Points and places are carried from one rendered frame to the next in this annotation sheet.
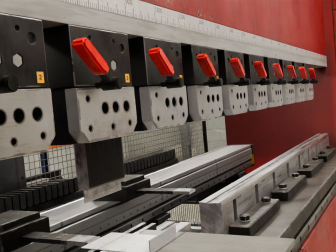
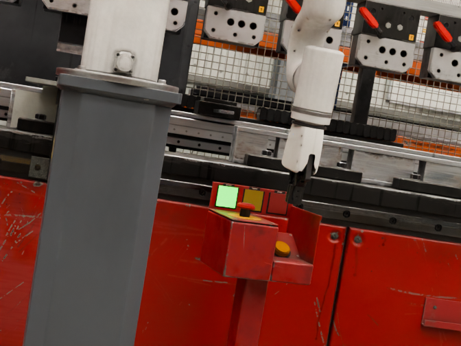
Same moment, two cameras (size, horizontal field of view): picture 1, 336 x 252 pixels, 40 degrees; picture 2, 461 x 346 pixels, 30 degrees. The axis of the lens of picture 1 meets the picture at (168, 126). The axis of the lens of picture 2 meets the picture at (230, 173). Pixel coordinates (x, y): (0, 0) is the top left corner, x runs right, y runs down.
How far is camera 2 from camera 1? 189 cm
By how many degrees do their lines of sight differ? 53
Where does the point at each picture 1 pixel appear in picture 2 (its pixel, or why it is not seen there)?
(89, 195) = (61, 47)
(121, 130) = (81, 10)
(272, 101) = (433, 70)
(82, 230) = not seen: hidden behind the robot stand
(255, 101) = (363, 53)
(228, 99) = (282, 33)
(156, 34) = not seen: outside the picture
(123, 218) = (210, 136)
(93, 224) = not seen: hidden behind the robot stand
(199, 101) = (209, 20)
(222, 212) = (236, 135)
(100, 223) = (175, 125)
